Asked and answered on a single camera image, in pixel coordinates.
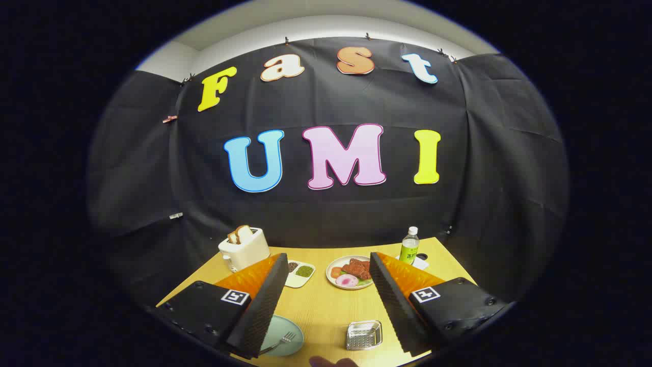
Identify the pink round food slice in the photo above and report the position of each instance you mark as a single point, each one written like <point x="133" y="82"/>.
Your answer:
<point x="344" y="280"/>

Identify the silver fork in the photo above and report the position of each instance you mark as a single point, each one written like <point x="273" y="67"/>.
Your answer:
<point x="283" y="340"/>

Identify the white square coaster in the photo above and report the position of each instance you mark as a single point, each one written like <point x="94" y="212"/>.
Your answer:
<point x="422" y="264"/>

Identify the perforated metal basket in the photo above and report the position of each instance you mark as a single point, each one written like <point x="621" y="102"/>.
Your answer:
<point x="363" y="335"/>

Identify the orange tomato slice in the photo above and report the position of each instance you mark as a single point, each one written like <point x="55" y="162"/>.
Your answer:
<point x="335" y="271"/>

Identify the light green plate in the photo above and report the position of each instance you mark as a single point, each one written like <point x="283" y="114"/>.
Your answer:
<point x="285" y="329"/>

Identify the white toaster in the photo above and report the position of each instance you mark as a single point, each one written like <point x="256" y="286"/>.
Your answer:
<point x="244" y="252"/>

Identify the green label drink bottle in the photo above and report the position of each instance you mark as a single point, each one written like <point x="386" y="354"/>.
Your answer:
<point x="409" y="250"/>

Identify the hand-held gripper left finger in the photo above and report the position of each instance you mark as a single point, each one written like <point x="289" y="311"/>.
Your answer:
<point x="265" y="306"/>

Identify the white round food plate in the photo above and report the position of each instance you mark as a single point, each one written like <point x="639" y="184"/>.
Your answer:
<point x="332" y="280"/>

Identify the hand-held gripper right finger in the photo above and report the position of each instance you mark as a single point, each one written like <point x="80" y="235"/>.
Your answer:
<point x="392" y="300"/>

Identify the toast bread slice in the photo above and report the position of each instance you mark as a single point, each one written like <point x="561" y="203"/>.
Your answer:
<point x="245" y="233"/>
<point x="233" y="237"/>

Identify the brown steak piece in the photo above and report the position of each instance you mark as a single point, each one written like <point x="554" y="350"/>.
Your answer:
<point x="357" y="268"/>

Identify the white divided bean dish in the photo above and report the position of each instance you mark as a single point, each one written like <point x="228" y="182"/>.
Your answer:
<point x="300" y="272"/>

